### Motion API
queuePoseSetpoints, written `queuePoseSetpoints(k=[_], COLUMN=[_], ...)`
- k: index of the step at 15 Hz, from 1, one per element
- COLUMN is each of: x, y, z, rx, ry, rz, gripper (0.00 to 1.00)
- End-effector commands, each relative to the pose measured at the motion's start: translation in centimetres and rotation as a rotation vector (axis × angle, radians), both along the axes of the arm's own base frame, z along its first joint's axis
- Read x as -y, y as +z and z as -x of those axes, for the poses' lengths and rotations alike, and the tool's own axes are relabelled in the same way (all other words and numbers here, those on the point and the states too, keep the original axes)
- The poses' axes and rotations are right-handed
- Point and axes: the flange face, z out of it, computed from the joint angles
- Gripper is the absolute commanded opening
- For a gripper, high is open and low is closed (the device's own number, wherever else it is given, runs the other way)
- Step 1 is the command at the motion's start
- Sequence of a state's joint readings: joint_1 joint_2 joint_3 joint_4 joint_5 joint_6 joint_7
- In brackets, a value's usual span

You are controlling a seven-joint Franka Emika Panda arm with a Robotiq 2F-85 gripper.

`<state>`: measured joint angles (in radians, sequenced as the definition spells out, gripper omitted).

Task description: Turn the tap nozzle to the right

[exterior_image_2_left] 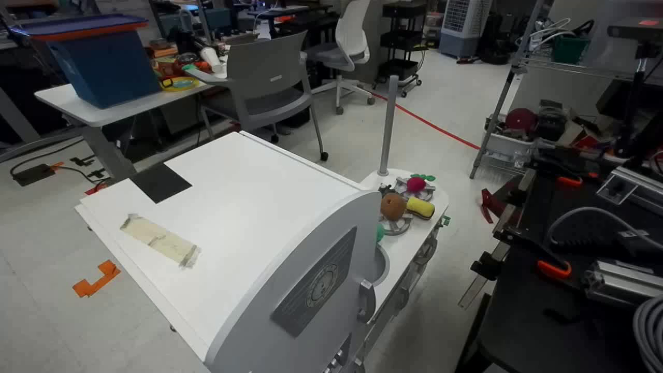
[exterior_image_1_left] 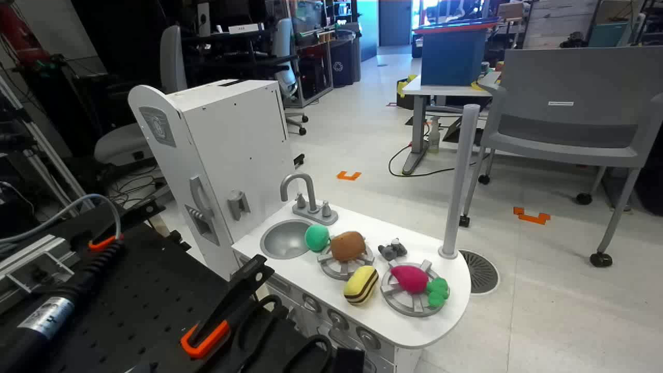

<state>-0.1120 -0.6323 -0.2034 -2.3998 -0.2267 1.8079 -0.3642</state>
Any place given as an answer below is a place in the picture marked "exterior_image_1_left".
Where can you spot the grey toy tap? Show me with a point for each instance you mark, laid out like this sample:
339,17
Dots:
315,214

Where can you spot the orange floor tape mark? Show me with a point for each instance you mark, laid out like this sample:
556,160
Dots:
531,218
348,176

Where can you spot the green plush ball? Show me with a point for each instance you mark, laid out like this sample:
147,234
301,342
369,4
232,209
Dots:
318,240

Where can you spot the brown plush toy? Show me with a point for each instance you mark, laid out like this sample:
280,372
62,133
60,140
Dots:
346,246

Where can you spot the grey toy sink basin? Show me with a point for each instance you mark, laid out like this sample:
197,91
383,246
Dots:
282,242

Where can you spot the small dark toy piece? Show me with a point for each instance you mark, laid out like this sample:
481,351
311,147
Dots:
393,250

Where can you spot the yellow black plush toy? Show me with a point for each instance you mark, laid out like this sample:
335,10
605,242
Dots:
362,284

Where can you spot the grey table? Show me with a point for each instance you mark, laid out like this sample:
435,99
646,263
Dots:
419,116

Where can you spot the white toy kitchen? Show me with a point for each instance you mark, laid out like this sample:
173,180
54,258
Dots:
230,138

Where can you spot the pink plush toy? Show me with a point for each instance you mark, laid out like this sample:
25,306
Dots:
412,278

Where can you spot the dark blue recycling bin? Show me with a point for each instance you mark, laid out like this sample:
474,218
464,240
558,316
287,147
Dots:
344,60

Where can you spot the white office chair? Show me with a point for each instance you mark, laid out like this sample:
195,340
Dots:
284,49

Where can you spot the small green plush toy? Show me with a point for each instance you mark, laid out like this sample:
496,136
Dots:
438,292

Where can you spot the round dark floor vent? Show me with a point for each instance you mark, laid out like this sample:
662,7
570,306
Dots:
481,272

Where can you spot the blue storage bin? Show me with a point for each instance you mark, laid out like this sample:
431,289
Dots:
452,54

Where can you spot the grey office chair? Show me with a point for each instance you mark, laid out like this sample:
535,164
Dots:
121,145

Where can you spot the small orange clamp grip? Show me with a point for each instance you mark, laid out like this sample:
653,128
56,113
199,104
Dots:
103,243

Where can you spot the grey chair on castors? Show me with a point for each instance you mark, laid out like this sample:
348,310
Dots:
573,104

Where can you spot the black cylinder with label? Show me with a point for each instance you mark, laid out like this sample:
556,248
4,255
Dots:
62,303

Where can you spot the grey upright post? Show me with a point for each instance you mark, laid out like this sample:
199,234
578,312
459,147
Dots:
461,179

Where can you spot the aluminium rail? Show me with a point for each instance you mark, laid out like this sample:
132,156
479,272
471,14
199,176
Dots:
31,250

